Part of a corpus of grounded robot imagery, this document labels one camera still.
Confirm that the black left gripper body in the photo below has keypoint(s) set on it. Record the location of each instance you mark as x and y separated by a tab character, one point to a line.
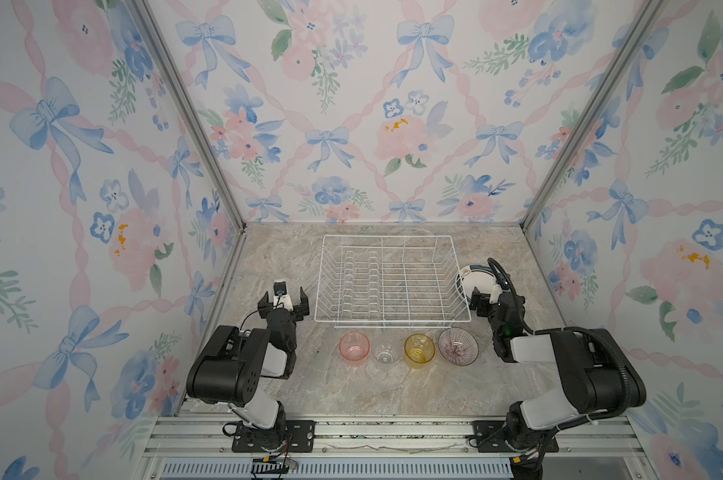
297	314

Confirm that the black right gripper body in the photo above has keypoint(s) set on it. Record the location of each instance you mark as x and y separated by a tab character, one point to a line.
484	308

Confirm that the small white bowl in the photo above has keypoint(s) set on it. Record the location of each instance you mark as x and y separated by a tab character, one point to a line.
458	347

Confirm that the pink plastic cup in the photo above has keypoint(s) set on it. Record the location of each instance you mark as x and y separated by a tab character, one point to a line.
354	348

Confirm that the white wire dish rack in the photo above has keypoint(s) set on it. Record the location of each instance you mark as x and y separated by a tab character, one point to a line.
390	282

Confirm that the yellow plastic cup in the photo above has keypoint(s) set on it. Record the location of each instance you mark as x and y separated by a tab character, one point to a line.
419	350

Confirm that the clear plastic cup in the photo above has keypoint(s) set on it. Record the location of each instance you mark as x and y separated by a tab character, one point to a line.
386	353

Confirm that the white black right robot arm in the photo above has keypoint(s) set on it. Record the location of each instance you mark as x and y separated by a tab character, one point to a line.
596	381

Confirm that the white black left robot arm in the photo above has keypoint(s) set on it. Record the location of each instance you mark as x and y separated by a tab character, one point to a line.
234	360

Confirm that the grey vent grille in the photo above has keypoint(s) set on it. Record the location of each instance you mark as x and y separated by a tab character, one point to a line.
340	468

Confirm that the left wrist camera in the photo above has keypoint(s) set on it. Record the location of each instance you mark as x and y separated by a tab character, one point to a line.
282	297

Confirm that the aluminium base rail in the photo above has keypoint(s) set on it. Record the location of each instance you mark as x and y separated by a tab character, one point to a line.
609	450

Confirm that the aluminium frame post right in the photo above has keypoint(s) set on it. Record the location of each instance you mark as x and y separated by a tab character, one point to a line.
619	66

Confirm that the aluminium frame post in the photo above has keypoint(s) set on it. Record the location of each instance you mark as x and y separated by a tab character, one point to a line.
619	66
157	46

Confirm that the aluminium frame post left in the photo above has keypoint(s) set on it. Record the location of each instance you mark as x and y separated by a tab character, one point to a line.
157	46

